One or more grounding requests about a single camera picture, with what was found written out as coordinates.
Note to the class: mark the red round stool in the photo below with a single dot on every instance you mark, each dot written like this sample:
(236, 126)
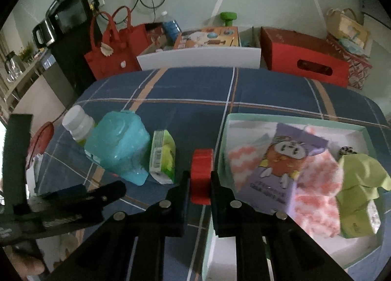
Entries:
(39, 142)

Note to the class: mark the teal plastic toy box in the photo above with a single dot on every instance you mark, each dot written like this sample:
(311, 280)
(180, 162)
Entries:
(121, 145)

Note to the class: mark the red felt handbag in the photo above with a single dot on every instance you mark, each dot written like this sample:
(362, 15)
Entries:
(117, 51)

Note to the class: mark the blue plaid tablecloth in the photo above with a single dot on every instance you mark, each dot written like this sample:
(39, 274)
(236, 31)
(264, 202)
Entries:
(192, 103)

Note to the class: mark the light green shallow tray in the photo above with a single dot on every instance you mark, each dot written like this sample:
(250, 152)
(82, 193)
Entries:
(362, 258)

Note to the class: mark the purple cartoon snack packet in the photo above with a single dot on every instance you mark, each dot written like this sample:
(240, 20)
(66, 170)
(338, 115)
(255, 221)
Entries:
(272, 185)

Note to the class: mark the white plastic bracket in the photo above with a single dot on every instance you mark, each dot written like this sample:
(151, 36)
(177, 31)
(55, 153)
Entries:
(32, 174)

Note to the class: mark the green dumbbell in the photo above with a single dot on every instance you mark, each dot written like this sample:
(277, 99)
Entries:
(228, 18)

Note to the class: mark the person's left hand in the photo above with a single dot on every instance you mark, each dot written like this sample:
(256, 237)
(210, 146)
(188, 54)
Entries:
(25, 265)

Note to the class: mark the orange toy box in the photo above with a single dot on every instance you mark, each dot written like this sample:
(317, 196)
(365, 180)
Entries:
(221, 36)

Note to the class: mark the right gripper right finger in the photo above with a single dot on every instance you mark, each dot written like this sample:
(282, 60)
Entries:
(234, 218)

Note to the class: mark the green tissue pack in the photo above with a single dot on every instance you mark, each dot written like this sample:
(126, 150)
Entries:
(363, 222)

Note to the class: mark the black coffee machine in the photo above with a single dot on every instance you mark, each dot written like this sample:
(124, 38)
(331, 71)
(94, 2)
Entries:
(64, 31)

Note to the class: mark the white pill bottle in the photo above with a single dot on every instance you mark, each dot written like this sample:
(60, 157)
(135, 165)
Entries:
(79, 124)

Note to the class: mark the blue water bottle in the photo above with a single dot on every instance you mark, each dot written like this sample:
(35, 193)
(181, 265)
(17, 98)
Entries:
(171, 27)

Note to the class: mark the black white spotted scrunchie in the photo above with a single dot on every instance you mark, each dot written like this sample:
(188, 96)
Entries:
(346, 150)

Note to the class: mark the red tape roll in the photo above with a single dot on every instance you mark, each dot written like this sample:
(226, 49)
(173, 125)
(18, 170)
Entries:
(200, 176)

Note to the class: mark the red patterned box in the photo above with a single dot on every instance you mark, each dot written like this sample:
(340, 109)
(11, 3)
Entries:
(359, 66)

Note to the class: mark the pink white wavy cloth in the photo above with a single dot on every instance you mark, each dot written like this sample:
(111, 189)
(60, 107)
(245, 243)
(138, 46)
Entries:
(320, 180)

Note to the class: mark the glass kettle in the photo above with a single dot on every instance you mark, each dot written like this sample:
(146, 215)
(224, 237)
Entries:
(14, 66)

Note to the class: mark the yellow green cloth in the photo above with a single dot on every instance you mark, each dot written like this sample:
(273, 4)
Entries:
(363, 175)

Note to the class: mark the beige gift bag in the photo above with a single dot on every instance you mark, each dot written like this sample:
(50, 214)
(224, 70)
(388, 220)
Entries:
(344, 24)

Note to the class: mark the red cardboard box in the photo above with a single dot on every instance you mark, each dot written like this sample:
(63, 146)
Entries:
(295, 53)

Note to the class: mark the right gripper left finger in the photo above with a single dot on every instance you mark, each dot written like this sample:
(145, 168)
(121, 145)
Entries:
(166, 218)

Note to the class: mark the green small carton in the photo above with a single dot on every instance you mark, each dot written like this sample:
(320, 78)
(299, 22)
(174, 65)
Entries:
(162, 158)

